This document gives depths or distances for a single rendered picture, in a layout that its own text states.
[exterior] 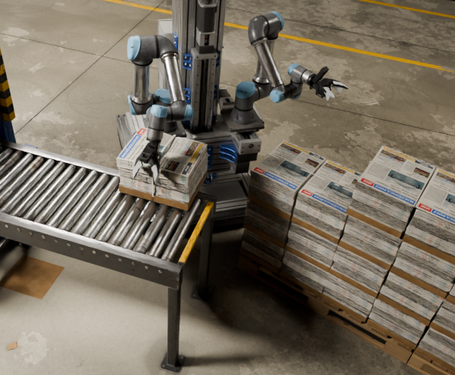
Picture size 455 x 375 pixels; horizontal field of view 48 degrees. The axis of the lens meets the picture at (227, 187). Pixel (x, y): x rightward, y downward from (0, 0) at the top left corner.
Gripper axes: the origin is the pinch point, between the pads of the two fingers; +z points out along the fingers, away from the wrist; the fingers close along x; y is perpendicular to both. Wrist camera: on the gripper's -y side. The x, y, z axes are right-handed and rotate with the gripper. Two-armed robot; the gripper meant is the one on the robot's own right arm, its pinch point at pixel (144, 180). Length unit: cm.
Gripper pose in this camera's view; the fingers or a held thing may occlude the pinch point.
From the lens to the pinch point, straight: 244.2
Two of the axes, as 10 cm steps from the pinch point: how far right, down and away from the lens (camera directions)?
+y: 2.1, -1.5, 9.7
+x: -9.5, -2.5, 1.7
